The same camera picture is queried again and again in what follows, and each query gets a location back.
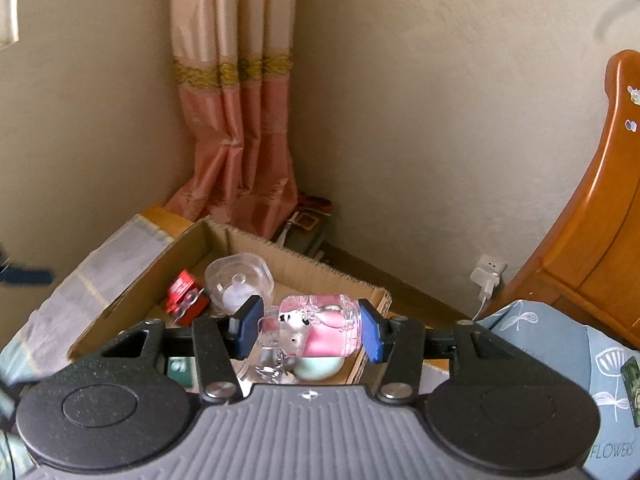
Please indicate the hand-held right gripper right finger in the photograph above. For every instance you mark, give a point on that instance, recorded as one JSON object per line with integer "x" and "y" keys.
{"x": 373, "y": 336}

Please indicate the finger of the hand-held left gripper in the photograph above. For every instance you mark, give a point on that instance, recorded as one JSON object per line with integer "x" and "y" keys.
{"x": 30, "y": 276}

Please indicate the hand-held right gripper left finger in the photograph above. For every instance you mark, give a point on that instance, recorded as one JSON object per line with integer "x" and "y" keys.
{"x": 250, "y": 331}

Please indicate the mint green egg-shaped object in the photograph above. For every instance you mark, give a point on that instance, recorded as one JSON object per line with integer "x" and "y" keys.
{"x": 315, "y": 366}

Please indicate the red toy train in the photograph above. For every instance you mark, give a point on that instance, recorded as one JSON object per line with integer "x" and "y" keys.
{"x": 183, "y": 291}

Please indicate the brown cardboard box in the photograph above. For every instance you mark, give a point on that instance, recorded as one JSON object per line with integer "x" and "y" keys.
{"x": 280, "y": 256}

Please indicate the green label cotton swab container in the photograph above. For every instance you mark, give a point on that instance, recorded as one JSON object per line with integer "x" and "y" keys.
{"x": 179, "y": 370}

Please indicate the clear round plastic container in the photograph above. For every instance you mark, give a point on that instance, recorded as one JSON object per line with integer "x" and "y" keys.
{"x": 235, "y": 276}

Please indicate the dark bag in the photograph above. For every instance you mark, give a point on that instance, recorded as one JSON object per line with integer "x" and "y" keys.
{"x": 305, "y": 226}

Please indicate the white charger plug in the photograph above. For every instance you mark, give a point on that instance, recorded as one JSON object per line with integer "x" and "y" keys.
{"x": 484, "y": 282}

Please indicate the pink curtain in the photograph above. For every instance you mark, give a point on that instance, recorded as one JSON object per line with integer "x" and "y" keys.
{"x": 235, "y": 135}

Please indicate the wooden headboard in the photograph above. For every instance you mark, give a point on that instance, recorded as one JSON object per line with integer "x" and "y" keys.
{"x": 600, "y": 235}

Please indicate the dark green card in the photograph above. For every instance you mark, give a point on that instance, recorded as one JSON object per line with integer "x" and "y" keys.
{"x": 632, "y": 382}

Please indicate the pale flower sticker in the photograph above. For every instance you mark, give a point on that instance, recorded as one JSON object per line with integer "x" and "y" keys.
{"x": 635, "y": 95}

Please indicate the white wall socket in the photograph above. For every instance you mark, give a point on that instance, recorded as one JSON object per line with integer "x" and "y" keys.
{"x": 492, "y": 263}

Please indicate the white window frame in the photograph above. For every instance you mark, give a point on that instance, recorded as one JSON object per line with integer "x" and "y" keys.
{"x": 7, "y": 10}

